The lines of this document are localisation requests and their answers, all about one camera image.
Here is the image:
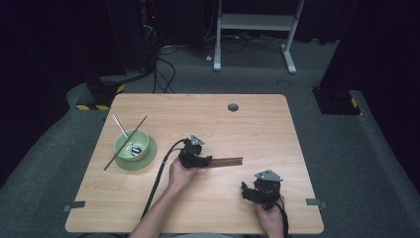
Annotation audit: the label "person's right hand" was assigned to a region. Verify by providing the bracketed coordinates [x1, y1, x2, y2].
[255, 195, 286, 238]

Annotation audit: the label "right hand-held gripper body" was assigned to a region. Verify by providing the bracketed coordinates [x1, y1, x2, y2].
[252, 170, 284, 211]

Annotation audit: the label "person's left hand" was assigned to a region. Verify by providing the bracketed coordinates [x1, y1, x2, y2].
[167, 157, 201, 193]

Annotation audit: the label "metal spoon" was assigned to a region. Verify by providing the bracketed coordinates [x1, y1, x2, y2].
[112, 114, 144, 157]

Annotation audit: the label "grey tape strip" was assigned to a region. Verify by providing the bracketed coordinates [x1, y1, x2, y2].
[305, 197, 329, 209]
[62, 200, 86, 213]

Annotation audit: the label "green bowl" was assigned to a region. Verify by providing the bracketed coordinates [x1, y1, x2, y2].
[113, 128, 151, 163]

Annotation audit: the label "row of wooden chopsticks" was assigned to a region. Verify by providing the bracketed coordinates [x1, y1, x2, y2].
[206, 157, 245, 169]

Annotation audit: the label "black stand base striped tape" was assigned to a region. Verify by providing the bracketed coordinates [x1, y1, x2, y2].
[311, 86, 362, 116]
[75, 73, 128, 112]

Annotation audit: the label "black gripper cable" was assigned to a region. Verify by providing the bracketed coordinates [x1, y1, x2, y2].
[274, 197, 290, 238]
[141, 138, 187, 220]

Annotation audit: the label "black floor cables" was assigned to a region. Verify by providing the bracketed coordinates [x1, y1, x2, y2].
[152, 57, 177, 94]

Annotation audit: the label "black rack with wires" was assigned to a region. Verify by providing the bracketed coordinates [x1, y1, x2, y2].
[137, 0, 160, 73]

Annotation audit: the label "white metal stand frame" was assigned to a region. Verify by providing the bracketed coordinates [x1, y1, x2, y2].
[212, 0, 306, 75]

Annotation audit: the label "green round plate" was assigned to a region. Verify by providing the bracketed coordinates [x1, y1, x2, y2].
[114, 135, 158, 172]

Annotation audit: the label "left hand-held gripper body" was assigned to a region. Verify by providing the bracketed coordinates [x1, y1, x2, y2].
[177, 134, 206, 170]

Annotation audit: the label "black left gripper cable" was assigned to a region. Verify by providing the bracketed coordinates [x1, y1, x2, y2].
[141, 138, 187, 220]

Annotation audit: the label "single brown wooden chopstick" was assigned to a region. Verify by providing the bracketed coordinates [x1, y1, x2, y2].
[103, 115, 149, 172]

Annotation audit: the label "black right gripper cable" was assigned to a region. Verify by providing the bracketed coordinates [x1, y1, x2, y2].
[274, 197, 290, 238]

